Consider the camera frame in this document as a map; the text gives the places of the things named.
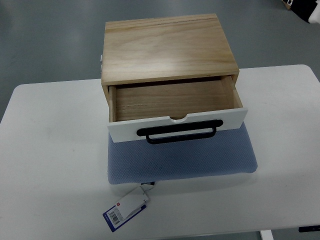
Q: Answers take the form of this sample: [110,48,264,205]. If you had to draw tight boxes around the white top drawer black handle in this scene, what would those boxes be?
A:
[107,75,248,144]

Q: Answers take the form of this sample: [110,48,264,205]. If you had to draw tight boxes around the robot arm with metal wrist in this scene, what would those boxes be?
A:
[284,0,320,24]

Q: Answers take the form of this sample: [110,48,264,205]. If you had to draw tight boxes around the wooden drawer cabinet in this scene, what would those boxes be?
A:
[100,13,240,123]

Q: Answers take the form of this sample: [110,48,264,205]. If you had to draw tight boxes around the blue mesh cushion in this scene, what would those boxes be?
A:
[107,124,258,185]

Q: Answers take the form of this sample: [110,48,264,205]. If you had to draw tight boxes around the white hinge on cabinet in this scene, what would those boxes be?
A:
[99,54,103,73]

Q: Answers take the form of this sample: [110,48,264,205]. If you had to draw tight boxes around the white blue price tag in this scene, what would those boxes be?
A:
[102,186,149,233]

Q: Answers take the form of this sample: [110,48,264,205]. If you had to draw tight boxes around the white table leg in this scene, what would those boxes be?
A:
[259,230,274,240]

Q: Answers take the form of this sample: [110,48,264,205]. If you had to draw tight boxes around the cardboard box corner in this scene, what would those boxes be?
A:
[282,0,291,11]

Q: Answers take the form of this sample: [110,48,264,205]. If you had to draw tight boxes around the black table control panel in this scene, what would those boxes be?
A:
[298,225,320,233]

